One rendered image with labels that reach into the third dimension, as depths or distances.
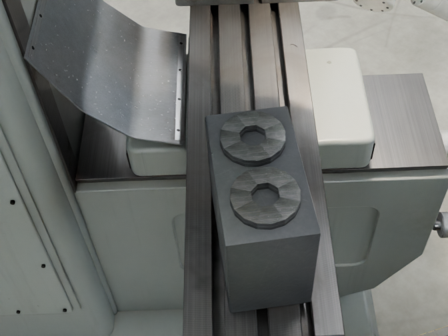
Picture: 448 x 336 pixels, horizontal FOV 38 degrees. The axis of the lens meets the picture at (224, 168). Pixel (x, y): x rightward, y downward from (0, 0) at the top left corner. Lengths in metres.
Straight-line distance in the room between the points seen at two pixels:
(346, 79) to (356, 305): 0.71
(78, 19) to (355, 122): 0.58
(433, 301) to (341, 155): 0.92
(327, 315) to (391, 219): 0.59
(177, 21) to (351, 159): 1.75
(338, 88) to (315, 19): 1.56
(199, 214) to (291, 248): 0.26
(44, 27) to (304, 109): 0.48
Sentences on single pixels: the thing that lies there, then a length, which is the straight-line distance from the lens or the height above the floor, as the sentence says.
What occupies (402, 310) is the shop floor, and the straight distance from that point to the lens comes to 2.11.
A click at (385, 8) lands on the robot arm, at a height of 1.20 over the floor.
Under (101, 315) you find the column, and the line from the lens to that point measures 1.78.
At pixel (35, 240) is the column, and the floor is 0.68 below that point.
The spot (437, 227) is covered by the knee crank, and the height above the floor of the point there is 0.57.
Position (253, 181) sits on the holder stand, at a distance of 0.84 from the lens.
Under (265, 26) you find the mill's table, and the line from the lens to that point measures 1.36.
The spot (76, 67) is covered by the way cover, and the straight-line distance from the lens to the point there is 1.24.
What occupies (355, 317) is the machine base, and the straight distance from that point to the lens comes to 1.85.
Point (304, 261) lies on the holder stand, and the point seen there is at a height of 1.11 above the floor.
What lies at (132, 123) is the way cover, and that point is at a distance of 1.25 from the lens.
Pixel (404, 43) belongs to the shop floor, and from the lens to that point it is 2.88.
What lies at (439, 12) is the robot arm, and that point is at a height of 1.18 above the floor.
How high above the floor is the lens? 1.86
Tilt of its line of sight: 52 degrees down
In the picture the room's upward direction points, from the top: 4 degrees counter-clockwise
